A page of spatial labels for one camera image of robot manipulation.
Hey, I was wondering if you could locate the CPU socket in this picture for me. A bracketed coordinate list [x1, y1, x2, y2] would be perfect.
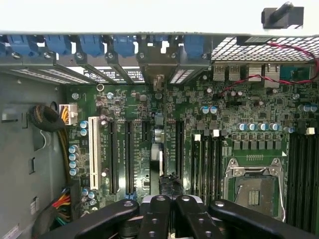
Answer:
[224, 158, 287, 223]

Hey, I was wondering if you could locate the socket locking lever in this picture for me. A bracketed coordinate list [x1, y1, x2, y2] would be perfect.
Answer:
[278, 188, 287, 223]

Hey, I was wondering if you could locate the long black expansion slot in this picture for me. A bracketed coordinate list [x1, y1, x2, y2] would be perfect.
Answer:
[107, 119, 118, 195]
[175, 119, 185, 180]

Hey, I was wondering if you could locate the white expansion slot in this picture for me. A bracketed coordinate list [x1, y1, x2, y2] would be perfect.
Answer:
[88, 116, 102, 190]

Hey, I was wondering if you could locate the white power connector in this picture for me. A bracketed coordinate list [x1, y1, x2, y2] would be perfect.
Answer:
[58, 103, 78, 125]

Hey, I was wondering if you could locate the green motherboard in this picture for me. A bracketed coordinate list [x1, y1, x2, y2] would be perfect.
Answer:
[65, 82, 319, 239]

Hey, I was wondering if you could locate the open PC case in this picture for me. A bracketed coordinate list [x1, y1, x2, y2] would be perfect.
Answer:
[0, 31, 319, 239]

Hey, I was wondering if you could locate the blue card retention latch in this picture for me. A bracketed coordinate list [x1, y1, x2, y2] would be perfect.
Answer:
[147, 34, 170, 48]
[183, 34, 207, 61]
[79, 34, 105, 57]
[113, 34, 138, 58]
[6, 34, 38, 57]
[44, 34, 73, 56]

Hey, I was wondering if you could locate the coloured power wire bundle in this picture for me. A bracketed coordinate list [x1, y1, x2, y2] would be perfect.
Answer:
[51, 188, 73, 226]

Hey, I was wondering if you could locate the braided black power cable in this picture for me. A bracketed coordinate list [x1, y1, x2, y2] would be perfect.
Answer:
[27, 104, 72, 184]

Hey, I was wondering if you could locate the black intrusion switch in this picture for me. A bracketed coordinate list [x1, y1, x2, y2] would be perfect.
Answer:
[236, 35, 272, 46]

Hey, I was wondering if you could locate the red-black twisted wire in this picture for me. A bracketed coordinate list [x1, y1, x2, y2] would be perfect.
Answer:
[216, 41, 319, 98]

